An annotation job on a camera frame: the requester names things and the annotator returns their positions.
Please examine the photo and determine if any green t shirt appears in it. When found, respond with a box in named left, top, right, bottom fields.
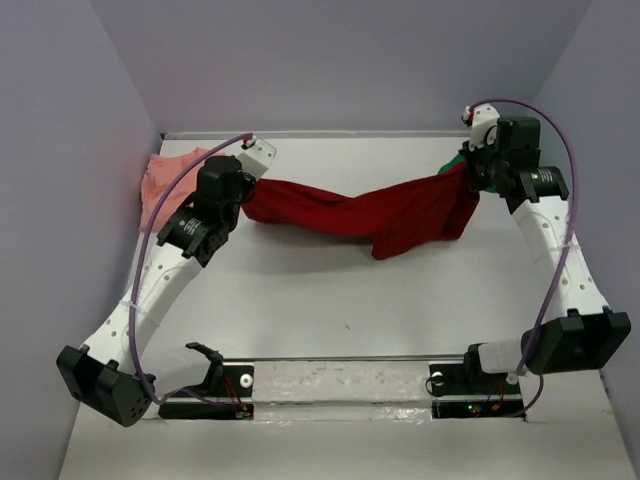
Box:
left=438, top=154, right=497, bottom=194

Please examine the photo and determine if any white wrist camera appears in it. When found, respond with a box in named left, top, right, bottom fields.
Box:
left=462, top=103, right=500, bottom=151
left=237, top=135, right=277, bottom=180

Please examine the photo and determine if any pink t shirt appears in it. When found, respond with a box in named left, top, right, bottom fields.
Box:
left=139, top=148, right=207, bottom=232

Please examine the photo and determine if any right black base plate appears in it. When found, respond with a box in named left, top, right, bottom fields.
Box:
left=425, top=363, right=524, bottom=420

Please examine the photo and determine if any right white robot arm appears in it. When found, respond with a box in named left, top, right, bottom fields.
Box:
left=461, top=104, right=631, bottom=375

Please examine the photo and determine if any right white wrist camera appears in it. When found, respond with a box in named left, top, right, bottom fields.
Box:
left=462, top=103, right=500, bottom=151

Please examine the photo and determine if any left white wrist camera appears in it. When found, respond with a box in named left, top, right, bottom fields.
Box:
left=237, top=135, right=277, bottom=180

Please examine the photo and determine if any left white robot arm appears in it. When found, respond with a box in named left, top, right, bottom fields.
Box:
left=56, top=153, right=269, bottom=427

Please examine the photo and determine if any red t shirt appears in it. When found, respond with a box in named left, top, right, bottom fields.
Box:
left=243, top=164, right=480, bottom=260

